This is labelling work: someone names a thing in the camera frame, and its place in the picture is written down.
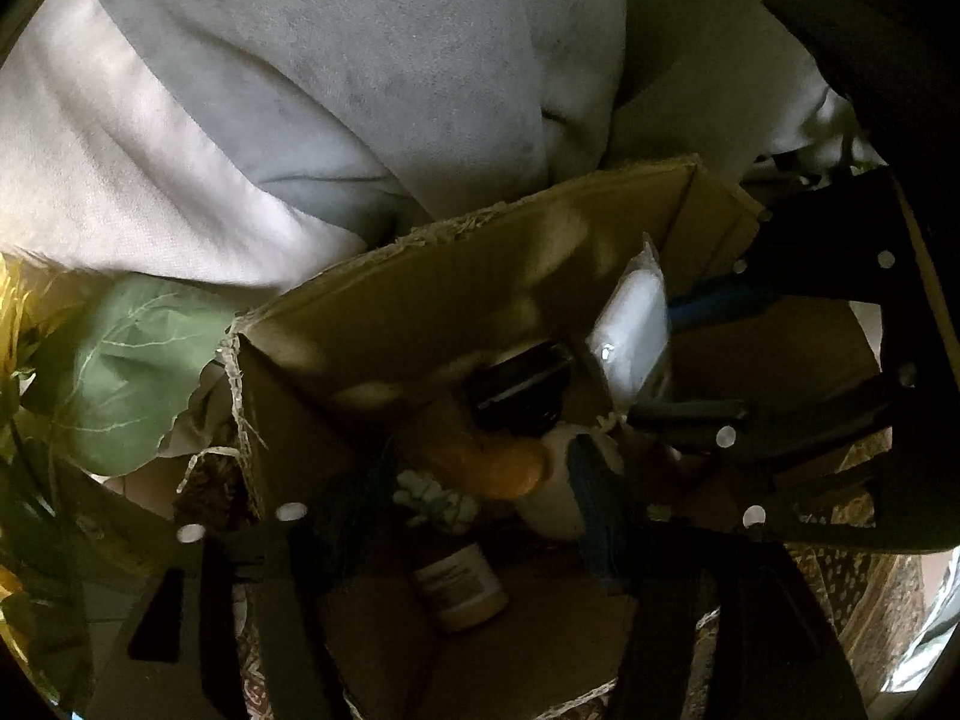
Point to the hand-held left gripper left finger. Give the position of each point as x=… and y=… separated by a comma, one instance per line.
x=285, y=577

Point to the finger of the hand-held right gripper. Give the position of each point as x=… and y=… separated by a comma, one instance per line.
x=690, y=420
x=712, y=304

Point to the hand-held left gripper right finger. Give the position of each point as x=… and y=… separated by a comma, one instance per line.
x=600, y=525

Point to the white plastic packet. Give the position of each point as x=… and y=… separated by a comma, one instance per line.
x=630, y=315

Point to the orange oblong object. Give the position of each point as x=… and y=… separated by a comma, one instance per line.
x=495, y=465

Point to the bottle with white label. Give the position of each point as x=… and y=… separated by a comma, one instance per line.
x=457, y=585

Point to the black object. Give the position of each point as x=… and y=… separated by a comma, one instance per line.
x=517, y=390

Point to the small white blue figurine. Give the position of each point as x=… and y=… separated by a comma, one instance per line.
x=435, y=502

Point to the cardboard box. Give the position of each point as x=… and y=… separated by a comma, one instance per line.
x=450, y=292

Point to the patterned rug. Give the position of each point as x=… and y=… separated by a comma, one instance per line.
x=855, y=600

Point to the sunflower bouquet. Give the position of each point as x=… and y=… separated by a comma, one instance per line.
x=112, y=375

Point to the shiny silver sheet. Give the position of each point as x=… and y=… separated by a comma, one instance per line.
x=926, y=615

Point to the grey curtain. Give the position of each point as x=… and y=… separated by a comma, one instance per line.
x=375, y=52

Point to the beige cloth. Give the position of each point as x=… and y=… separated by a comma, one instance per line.
x=112, y=165

